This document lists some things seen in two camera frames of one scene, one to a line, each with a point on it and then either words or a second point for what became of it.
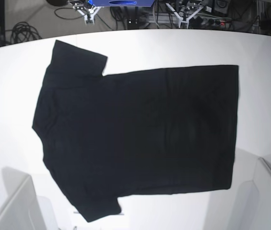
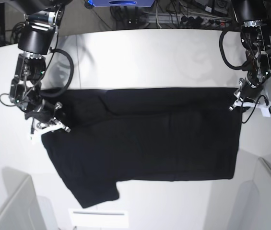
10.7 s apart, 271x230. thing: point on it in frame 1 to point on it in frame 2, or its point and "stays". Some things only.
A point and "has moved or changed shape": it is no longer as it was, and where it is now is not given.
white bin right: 262,203 stays
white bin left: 22,209 stays
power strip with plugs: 199,21 stays
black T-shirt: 158,132 has moved or changed shape
